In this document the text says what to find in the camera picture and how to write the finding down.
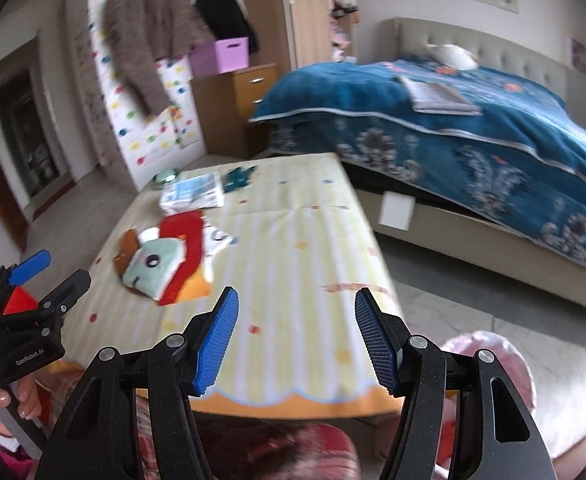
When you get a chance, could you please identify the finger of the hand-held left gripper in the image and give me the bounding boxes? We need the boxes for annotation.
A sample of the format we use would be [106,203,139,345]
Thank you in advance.
[23,268,92,328]
[0,250,52,311]

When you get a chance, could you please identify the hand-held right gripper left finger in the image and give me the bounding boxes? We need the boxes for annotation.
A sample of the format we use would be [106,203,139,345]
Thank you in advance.
[33,286,240,480]

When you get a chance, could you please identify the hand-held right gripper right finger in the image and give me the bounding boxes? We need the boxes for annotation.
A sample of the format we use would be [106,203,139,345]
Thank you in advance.
[354,287,558,480]

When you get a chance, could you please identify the pink plastic bag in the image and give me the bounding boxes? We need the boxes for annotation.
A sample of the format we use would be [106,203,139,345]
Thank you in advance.
[438,330,536,480]

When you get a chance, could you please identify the red plastic stool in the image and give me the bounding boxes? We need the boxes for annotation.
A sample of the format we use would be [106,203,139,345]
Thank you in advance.
[3,287,38,316]

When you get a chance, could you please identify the white printed wrapper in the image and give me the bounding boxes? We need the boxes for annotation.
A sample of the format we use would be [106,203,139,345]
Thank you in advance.
[202,222,238,281]

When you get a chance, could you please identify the yellow striped tablecloth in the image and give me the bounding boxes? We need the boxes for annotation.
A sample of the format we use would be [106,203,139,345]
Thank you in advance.
[55,151,404,406]

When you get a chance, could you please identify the person's plaid pants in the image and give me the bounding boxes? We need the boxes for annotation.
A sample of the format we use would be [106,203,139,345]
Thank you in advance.
[133,395,361,480]

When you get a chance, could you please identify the white paper tag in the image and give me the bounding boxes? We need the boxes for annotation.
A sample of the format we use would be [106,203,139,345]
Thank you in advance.
[378,191,414,231]

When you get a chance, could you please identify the blue and white packet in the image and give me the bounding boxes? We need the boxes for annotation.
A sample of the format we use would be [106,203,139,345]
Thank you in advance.
[159,171,225,211]

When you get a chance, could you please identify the white dotted cabinet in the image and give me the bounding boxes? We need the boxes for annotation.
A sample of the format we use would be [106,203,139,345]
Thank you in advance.
[65,0,206,191]

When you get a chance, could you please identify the teal plastic piece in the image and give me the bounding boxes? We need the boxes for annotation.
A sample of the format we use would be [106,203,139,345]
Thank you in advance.
[223,165,258,195]

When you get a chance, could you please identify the wooden nightstand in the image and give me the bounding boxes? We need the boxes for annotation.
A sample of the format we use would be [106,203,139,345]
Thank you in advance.
[190,63,278,158]

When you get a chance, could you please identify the bed with blue blanket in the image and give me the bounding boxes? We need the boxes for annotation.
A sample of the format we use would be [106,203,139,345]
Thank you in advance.
[248,57,586,281]

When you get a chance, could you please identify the folded grey cloth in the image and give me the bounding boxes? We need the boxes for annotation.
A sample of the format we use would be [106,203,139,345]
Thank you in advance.
[399,75,482,116]

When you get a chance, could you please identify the brown quilted coat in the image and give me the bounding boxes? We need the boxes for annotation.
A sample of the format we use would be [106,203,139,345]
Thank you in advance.
[102,0,211,117]

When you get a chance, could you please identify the purple storage bin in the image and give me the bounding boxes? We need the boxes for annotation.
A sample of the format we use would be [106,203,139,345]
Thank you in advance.
[189,36,250,76]

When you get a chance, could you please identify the white plush toy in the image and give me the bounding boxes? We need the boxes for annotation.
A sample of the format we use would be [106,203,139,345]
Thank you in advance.
[425,42,478,71]

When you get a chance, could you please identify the pile of folded clothes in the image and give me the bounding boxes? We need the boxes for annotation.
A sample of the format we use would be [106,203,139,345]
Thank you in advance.
[330,15,358,63]

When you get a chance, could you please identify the black coat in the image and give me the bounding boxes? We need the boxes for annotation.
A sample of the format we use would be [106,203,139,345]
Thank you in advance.
[194,0,258,56]

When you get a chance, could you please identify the beige upholstered bed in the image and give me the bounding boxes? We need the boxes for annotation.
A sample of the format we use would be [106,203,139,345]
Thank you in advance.
[353,16,586,318]

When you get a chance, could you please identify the wooden wardrobe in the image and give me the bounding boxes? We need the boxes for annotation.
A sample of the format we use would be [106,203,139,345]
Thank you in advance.
[223,0,361,68]

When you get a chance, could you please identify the small wall picture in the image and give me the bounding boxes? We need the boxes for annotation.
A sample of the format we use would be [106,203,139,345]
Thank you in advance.
[570,37,586,73]

